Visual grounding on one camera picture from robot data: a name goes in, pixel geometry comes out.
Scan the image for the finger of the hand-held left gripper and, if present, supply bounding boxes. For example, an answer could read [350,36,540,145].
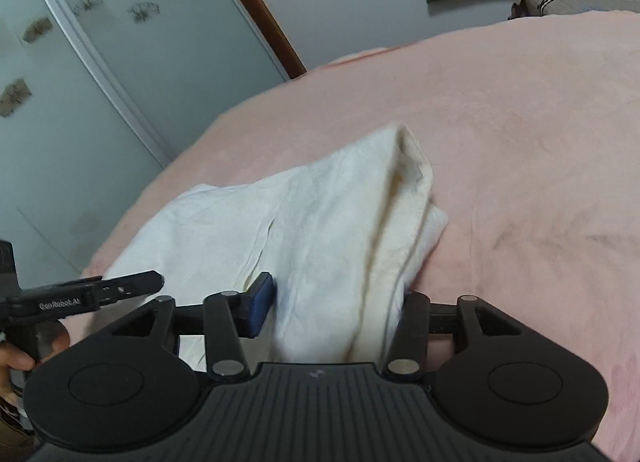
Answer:
[97,270,166,307]

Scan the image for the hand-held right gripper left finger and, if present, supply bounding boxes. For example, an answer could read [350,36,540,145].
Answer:
[107,271,276,383]

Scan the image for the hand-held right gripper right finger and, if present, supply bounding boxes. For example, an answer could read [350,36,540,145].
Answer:
[385,290,526,376]

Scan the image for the white towel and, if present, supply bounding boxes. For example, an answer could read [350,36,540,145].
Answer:
[102,123,449,374]

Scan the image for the person's left hand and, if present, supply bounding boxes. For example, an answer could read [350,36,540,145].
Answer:
[0,324,72,374]

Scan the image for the pink blanket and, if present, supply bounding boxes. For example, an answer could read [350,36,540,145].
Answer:
[60,9,640,462]

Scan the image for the frosted glass wardrobe door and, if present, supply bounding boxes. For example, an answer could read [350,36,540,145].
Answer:
[0,0,292,303]

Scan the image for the brown wooden frame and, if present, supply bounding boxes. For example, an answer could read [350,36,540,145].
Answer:
[201,0,308,80]

